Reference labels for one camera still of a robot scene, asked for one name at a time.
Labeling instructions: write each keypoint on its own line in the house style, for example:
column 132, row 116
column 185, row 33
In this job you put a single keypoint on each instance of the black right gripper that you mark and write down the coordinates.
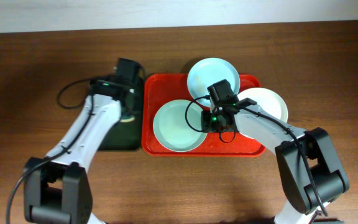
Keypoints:
column 209, row 126

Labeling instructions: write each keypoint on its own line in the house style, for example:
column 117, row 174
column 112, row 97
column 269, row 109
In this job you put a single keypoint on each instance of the white plate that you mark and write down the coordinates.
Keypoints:
column 272, row 105

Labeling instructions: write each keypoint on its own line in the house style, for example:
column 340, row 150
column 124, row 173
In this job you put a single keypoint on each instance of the red plastic tray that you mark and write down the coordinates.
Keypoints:
column 161, row 88

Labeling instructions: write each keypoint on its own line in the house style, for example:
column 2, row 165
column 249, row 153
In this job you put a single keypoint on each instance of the light blue plate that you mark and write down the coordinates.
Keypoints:
column 209, row 71

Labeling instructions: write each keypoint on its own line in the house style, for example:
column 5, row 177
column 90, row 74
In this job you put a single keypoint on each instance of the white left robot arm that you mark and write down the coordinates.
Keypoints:
column 56, row 187

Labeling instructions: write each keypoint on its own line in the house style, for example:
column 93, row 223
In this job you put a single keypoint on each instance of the green yellow sponge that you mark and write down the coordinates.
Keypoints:
column 127, row 119

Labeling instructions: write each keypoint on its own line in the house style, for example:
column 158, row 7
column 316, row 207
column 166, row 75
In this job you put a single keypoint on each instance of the black plastic tray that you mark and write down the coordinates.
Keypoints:
column 125, row 136

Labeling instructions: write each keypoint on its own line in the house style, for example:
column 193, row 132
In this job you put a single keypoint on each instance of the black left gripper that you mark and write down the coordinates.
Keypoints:
column 132, row 101

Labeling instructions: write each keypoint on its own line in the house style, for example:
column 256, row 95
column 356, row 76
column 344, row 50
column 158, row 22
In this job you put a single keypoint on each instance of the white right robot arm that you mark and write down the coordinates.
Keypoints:
column 311, row 172

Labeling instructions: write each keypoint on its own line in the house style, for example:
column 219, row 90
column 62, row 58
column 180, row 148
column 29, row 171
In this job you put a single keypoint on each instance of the light green plate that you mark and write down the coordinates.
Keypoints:
column 171, row 129

